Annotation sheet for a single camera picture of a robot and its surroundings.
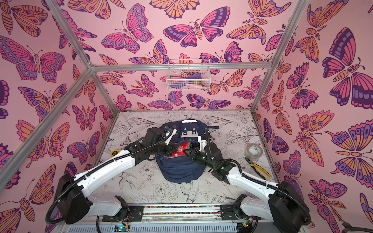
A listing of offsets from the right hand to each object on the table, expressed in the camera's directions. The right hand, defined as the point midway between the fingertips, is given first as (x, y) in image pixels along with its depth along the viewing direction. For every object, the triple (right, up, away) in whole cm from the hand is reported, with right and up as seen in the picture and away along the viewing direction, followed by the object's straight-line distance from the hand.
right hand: (183, 149), depth 75 cm
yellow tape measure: (-46, -6, +20) cm, 50 cm away
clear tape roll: (+46, -5, +20) cm, 50 cm away
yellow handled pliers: (+43, -13, +14) cm, 47 cm away
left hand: (-2, +2, +2) cm, 3 cm away
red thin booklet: (-2, -2, +3) cm, 4 cm away
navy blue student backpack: (0, -12, +5) cm, 13 cm away
